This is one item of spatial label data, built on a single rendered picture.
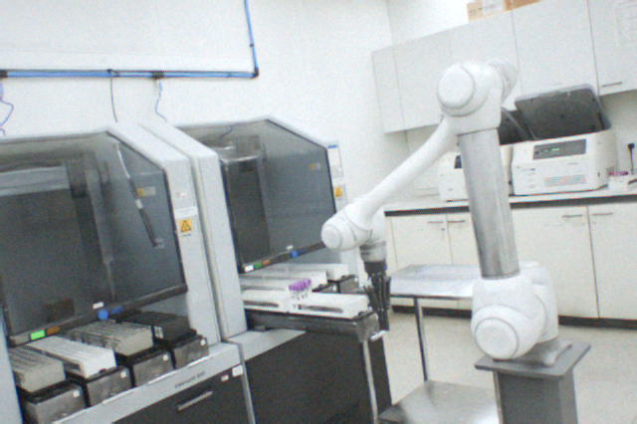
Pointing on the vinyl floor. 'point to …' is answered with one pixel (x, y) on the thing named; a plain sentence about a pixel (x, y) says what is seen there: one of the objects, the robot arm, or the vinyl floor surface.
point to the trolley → (447, 395)
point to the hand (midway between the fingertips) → (383, 319)
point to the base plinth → (557, 318)
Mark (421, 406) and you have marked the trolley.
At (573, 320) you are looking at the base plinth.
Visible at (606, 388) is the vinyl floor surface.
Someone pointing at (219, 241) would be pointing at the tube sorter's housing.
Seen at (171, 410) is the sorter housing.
